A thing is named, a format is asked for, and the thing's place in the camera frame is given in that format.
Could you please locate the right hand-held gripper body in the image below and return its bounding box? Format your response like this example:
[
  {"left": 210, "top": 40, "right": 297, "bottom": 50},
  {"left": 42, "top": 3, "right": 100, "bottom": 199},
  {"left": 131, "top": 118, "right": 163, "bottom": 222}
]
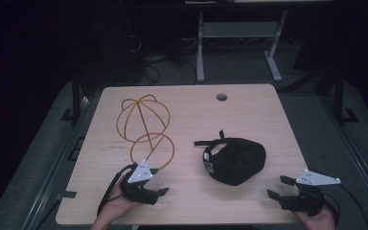
[{"left": 279, "top": 169, "right": 342, "bottom": 218}]

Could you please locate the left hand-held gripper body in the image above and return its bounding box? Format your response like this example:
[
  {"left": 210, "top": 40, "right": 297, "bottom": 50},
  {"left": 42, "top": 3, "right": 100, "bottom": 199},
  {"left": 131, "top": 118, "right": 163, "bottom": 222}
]
[{"left": 119, "top": 158, "right": 160, "bottom": 206}]

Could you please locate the golden wire hat stand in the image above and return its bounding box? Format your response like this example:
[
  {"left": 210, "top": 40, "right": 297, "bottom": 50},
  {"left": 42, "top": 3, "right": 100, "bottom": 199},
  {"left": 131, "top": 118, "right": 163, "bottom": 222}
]
[{"left": 116, "top": 94, "right": 176, "bottom": 172}]

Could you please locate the black baseball cap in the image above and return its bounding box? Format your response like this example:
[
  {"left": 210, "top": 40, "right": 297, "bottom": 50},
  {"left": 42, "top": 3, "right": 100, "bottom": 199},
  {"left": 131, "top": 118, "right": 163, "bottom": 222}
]
[{"left": 194, "top": 129, "right": 267, "bottom": 187}]

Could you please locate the person's right hand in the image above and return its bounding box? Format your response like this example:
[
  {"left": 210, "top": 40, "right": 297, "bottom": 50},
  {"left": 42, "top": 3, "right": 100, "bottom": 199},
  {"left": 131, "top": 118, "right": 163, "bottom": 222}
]
[{"left": 291, "top": 204, "right": 337, "bottom": 230}]

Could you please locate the person's left hand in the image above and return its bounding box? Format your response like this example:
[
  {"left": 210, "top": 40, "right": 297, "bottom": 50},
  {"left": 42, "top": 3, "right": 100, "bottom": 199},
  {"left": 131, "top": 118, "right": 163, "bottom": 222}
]
[{"left": 99, "top": 183, "right": 144, "bottom": 225}]

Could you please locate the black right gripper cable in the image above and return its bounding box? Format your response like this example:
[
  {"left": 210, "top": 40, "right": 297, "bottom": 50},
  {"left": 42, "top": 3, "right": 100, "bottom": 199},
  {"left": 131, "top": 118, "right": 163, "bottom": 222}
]
[{"left": 324, "top": 183, "right": 368, "bottom": 230}]

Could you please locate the aluminium frame rail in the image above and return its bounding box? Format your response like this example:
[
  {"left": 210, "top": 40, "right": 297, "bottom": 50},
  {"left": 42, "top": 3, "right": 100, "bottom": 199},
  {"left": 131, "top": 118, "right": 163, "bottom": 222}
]
[
  {"left": 20, "top": 94, "right": 92, "bottom": 230},
  {"left": 319, "top": 94, "right": 368, "bottom": 221}
]

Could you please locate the black metal post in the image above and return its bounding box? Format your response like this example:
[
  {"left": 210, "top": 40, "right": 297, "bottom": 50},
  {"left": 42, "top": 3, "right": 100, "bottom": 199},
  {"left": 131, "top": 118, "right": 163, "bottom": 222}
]
[
  {"left": 333, "top": 61, "right": 360, "bottom": 125},
  {"left": 59, "top": 68, "right": 82, "bottom": 123}
]

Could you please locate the bundle of floor cables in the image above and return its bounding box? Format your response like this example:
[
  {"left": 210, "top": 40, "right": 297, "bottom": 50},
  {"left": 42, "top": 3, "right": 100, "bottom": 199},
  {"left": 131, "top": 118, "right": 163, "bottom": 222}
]
[{"left": 130, "top": 34, "right": 202, "bottom": 86}]

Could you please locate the grey metal desk frame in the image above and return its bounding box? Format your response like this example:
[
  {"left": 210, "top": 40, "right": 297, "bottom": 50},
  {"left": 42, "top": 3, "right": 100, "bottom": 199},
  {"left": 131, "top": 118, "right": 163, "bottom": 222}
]
[{"left": 195, "top": 10, "right": 288, "bottom": 83}]

